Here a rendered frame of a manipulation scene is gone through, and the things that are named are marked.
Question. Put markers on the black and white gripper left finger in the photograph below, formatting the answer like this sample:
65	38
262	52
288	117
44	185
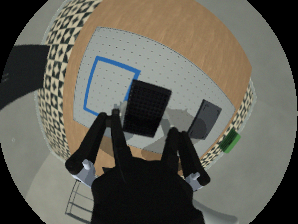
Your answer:
81	163

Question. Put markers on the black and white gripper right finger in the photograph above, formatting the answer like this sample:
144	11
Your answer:
193	171

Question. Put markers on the blue tape outline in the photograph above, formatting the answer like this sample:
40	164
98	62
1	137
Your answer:
136	71

